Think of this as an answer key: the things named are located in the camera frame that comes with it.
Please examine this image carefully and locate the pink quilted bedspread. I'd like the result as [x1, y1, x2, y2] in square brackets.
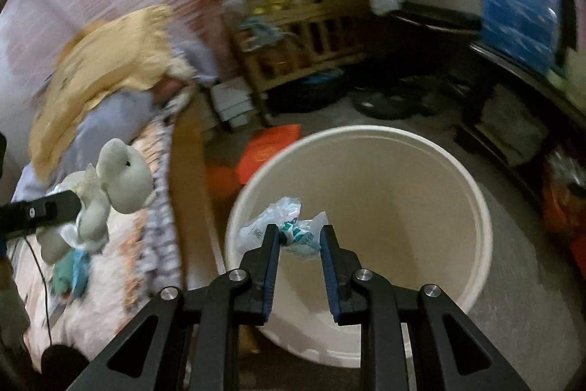
[13, 117, 183, 367]

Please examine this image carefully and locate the orange plastic bag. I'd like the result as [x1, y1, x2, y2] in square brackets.
[235, 124, 301, 185]

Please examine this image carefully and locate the grey plush elephant toy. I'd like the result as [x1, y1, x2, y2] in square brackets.
[36, 138, 156, 265]

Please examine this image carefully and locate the wooden baby crib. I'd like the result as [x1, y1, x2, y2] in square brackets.
[218, 0, 371, 123]

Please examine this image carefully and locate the white plastic trash bucket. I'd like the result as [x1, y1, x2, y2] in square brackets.
[223, 124, 495, 369]

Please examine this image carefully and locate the yellow blanket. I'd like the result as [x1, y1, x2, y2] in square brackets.
[29, 5, 173, 182]

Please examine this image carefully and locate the clear plastic wrapper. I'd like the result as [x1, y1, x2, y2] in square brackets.
[235, 196, 329, 259]

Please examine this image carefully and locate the grey-blue duvet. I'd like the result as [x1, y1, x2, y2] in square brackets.
[11, 40, 221, 202]

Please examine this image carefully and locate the blue patterned storage bag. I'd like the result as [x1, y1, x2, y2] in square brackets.
[481, 0, 561, 74]

